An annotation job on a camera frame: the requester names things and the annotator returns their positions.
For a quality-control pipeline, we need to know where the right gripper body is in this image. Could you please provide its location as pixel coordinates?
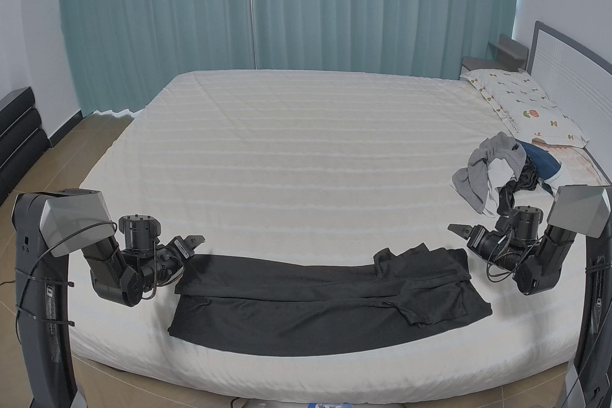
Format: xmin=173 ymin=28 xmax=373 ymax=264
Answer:
xmin=468 ymin=225 xmax=500 ymax=261

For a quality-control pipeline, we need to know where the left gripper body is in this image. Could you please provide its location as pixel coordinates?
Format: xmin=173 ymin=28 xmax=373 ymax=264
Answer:
xmin=163 ymin=237 xmax=194 ymax=275

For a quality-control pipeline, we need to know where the black T-shirt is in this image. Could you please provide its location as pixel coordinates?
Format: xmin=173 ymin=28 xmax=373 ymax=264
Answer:
xmin=167 ymin=243 xmax=493 ymax=356

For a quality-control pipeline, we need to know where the pile of clothes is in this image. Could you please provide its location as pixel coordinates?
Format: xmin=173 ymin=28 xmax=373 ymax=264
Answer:
xmin=452 ymin=132 xmax=564 ymax=218

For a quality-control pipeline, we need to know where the white printed pillow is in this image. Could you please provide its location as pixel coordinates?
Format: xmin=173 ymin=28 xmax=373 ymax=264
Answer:
xmin=460 ymin=68 xmax=590 ymax=149

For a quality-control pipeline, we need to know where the bed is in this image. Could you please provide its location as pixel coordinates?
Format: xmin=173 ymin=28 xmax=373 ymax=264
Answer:
xmin=72 ymin=20 xmax=612 ymax=402

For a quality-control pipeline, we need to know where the grey bedside table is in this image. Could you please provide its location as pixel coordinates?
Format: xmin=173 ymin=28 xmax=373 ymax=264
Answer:
xmin=461 ymin=33 xmax=529 ymax=73

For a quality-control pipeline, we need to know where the black chest of drawers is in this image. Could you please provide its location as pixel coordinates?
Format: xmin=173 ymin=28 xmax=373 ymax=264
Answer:
xmin=0 ymin=87 xmax=51 ymax=206

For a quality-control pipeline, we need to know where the black cable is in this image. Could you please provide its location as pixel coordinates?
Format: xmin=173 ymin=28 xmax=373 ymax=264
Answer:
xmin=14 ymin=221 xmax=119 ymax=330

